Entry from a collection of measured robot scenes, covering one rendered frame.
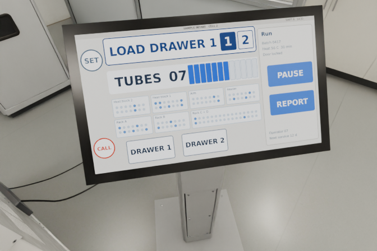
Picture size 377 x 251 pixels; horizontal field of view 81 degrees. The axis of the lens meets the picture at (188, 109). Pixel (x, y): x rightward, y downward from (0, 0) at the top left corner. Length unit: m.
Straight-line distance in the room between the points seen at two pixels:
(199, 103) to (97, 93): 0.20
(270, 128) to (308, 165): 1.31
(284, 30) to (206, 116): 0.24
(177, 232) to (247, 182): 0.55
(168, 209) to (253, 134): 1.03
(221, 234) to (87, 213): 0.80
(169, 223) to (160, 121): 1.02
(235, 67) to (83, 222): 1.33
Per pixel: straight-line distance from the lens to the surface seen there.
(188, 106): 0.44
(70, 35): 0.49
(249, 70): 0.48
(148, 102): 0.44
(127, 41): 0.46
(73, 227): 1.59
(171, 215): 1.42
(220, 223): 1.41
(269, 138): 0.50
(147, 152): 0.46
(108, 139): 0.46
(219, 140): 0.47
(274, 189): 1.61
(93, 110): 0.46
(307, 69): 0.53
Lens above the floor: 1.37
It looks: 45 degrees down
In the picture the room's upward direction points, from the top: 1 degrees counter-clockwise
